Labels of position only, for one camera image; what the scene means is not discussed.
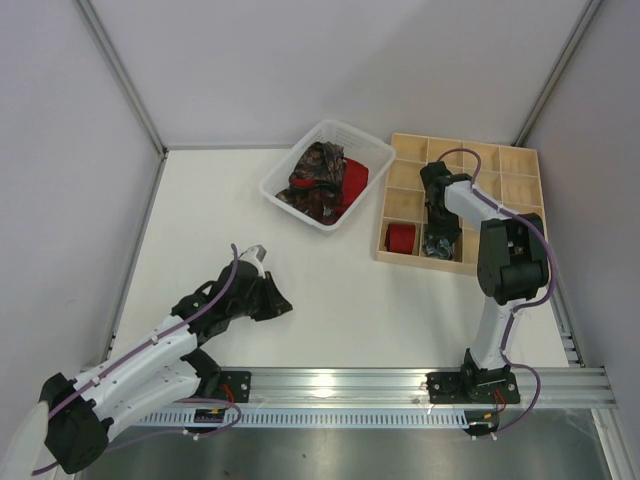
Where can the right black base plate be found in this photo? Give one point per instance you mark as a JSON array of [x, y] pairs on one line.
[[461, 387]]

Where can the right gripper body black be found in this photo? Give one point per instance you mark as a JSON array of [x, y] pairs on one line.
[[441, 235]]

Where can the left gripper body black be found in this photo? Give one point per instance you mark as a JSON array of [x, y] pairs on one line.
[[267, 295]]

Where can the wooden compartment tray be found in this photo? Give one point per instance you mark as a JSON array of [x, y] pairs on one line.
[[509, 176]]

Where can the rolled red tie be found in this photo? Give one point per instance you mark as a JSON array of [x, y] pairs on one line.
[[400, 238]]

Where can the white slotted cable duct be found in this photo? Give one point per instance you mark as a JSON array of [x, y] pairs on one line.
[[307, 418]]

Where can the aluminium mounting rail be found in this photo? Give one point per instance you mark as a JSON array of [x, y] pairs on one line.
[[573, 388]]

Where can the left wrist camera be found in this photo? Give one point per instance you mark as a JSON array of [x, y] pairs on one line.
[[254, 256]]

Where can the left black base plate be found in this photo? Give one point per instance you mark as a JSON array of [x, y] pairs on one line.
[[230, 385]]

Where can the blue-grey floral tie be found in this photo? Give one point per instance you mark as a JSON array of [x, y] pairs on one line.
[[438, 247]]

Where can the dark floral tie in basket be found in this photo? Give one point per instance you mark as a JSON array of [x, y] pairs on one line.
[[315, 187]]

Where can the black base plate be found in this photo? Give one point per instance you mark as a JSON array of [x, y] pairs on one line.
[[461, 387], [230, 385]]

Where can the red tie in basket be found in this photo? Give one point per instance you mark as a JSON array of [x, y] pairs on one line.
[[355, 181]]

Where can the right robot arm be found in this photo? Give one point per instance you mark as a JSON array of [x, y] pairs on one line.
[[512, 263]]

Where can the white plastic basket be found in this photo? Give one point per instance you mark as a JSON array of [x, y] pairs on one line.
[[366, 149]]

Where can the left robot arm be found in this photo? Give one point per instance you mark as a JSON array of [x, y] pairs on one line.
[[89, 411]]

